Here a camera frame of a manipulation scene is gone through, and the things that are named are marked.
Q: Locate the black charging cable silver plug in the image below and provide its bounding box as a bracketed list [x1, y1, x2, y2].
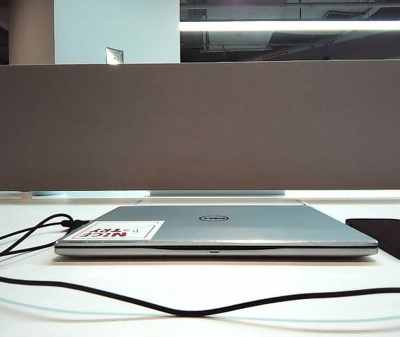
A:
[0, 219, 400, 317]

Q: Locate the black smartphone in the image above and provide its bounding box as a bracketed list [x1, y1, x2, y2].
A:
[345, 218, 400, 264]

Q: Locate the brown desk divider panel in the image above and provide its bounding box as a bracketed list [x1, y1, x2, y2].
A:
[0, 58, 400, 193]

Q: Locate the silver Dell laptop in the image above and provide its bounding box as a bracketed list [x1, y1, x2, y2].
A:
[53, 204, 379, 257]

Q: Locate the white NICE TRY sticker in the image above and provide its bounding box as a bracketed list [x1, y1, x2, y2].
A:
[70, 220, 166, 242]

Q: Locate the white ceiling light strip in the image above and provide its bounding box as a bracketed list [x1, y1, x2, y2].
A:
[179, 19, 400, 33]

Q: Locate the beige round column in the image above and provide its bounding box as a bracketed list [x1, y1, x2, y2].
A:
[8, 0, 55, 65]

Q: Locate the thin black laptop cable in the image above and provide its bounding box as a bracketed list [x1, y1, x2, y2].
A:
[0, 213, 91, 253]

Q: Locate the silver wall plate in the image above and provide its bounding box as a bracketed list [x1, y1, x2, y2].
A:
[105, 46, 124, 65]

